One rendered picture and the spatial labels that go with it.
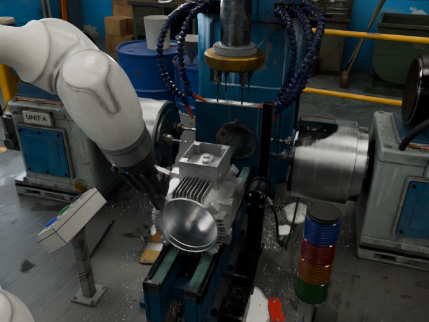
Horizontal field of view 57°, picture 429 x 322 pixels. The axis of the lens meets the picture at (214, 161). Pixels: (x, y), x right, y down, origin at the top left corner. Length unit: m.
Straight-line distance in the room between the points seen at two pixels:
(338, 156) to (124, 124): 0.67
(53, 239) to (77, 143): 0.50
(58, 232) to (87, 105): 0.40
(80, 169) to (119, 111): 0.81
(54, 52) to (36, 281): 0.72
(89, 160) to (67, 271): 0.36
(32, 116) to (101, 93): 0.83
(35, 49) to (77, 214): 0.41
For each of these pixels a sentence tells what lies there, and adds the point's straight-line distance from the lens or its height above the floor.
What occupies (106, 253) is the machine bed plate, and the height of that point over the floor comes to 0.80.
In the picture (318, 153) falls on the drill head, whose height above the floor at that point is 1.11.
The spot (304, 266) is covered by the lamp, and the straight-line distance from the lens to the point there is 0.75.
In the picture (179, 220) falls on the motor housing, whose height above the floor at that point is 0.96.
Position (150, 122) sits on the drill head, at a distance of 1.25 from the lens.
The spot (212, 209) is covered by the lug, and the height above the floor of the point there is 1.08.
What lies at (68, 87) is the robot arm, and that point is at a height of 1.44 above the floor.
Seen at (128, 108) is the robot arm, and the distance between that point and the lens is 0.62.
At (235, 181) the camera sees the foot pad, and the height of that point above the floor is 1.07.
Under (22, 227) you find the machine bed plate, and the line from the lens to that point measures 1.45.
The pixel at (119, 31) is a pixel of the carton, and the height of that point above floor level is 0.37.
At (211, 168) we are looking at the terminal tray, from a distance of 0.96.
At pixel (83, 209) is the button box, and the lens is 0.98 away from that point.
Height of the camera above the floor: 1.61
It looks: 28 degrees down
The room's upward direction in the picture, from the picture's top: straight up
